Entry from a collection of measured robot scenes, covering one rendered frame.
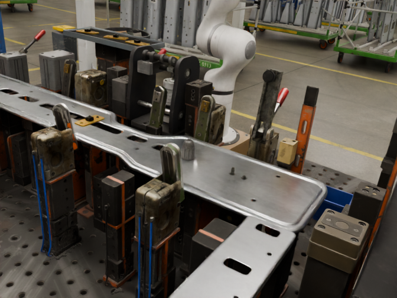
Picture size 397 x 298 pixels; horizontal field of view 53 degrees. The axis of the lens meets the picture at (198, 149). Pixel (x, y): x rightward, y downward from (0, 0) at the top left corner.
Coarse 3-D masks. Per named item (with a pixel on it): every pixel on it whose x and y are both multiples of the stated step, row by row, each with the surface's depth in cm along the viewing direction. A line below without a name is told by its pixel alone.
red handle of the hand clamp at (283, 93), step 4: (284, 88) 105; (280, 92) 105; (284, 92) 105; (288, 92) 105; (280, 96) 104; (284, 96) 104; (280, 100) 103; (284, 100) 105; (276, 104) 103; (280, 104) 103; (276, 108) 102; (264, 124) 100; (260, 128) 100; (264, 128) 100; (260, 132) 100
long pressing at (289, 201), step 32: (0, 96) 126; (32, 96) 128; (64, 96) 129; (96, 128) 109; (128, 128) 110; (128, 160) 95; (160, 160) 95; (192, 160) 97; (224, 160) 98; (256, 160) 98; (192, 192) 85; (224, 192) 84; (256, 192) 85; (288, 192) 86; (320, 192) 88; (288, 224) 76
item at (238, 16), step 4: (240, 4) 714; (244, 4) 721; (236, 12) 724; (240, 12) 721; (244, 12) 730; (236, 16) 726; (240, 16) 724; (232, 20) 734; (236, 20) 729; (240, 20) 729; (232, 24) 737; (236, 24) 732; (240, 24) 733; (240, 28) 738
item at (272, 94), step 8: (264, 72) 93; (272, 72) 92; (280, 72) 94; (264, 80) 94; (272, 80) 93; (280, 80) 95; (264, 88) 97; (272, 88) 96; (264, 96) 97; (272, 96) 96; (264, 104) 98; (272, 104) 96; (264, 112) 99; (272, 112) 98; (256, 120) 99; (264, 120) 99; (256, 128) 100; (256, 136) 101; (264, 136) 99
